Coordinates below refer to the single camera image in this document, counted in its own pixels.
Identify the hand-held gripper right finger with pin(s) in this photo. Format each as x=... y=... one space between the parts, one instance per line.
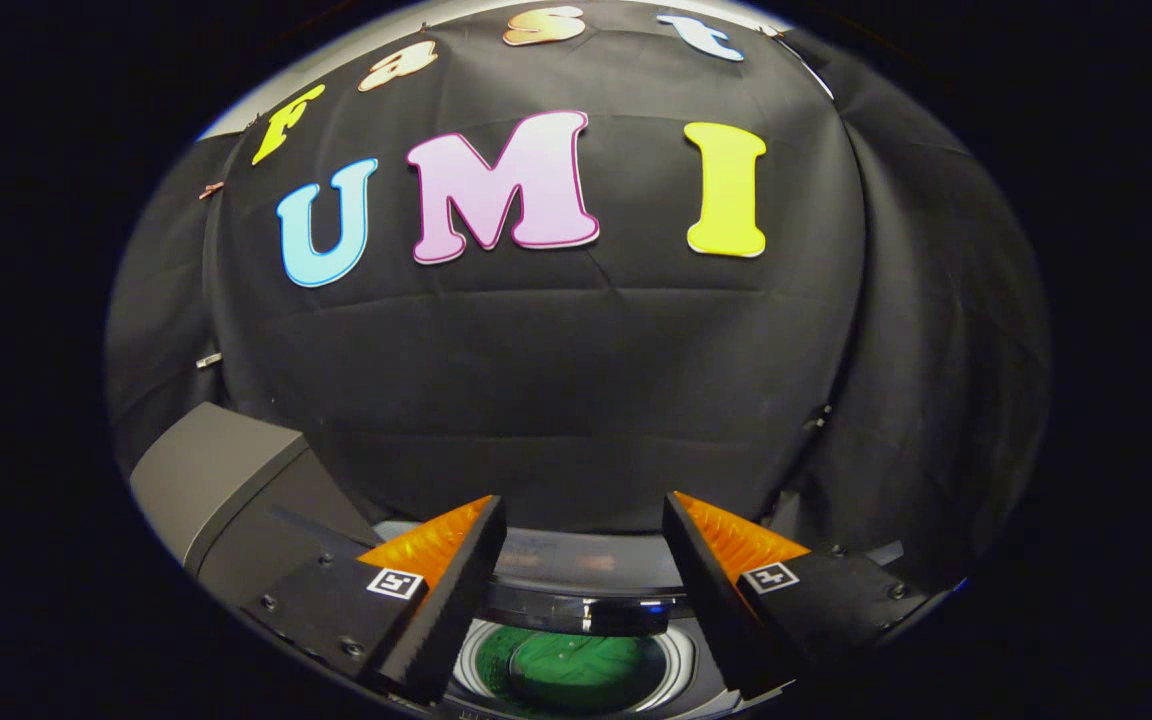
x=716 y=610

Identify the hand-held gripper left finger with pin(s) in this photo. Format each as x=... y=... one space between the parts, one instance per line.
x=446 y=610

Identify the grey washing machine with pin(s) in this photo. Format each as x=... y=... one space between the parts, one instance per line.
x=686 y=665

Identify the green polo shirt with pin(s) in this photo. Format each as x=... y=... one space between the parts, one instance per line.
x=576 y=665

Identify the white clip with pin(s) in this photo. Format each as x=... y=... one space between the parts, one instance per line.
x=208 y=360

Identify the red clip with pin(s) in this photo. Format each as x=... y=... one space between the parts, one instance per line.
x=211 y=189

